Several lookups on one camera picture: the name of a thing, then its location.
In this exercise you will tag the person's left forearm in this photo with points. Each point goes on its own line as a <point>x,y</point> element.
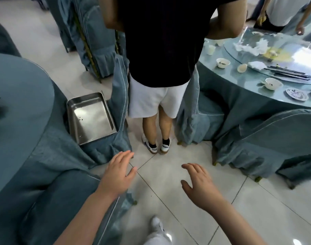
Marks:
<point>86,221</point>

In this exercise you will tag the person's right forearm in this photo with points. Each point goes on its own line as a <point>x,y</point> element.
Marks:
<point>237,227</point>

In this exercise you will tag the round glass turntable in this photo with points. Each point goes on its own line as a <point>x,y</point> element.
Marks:
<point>293,52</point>

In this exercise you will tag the metal tray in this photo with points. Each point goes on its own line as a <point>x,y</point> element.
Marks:
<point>91,119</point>

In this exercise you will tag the pile of crumpled white tissues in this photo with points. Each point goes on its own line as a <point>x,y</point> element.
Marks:
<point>257,47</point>

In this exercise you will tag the person's right hand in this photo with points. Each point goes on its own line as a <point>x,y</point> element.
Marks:
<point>205,191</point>

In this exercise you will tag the cluster of white dishes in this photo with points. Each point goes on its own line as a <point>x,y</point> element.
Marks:
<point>273,84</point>

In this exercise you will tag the yellow round disc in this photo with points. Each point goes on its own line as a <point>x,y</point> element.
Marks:
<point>280,54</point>

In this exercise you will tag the person's left hand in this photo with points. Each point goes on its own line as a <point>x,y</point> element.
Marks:
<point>117,179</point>

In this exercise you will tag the person's white shoe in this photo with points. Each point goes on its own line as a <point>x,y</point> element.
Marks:
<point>156,223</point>

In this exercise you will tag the round blue table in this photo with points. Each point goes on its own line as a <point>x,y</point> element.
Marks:
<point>17,112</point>

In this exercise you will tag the blue clothed background table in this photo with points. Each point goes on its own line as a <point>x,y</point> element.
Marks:
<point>222,99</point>

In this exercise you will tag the bundle of black chopsticks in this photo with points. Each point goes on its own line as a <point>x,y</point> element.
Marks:
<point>288,71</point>

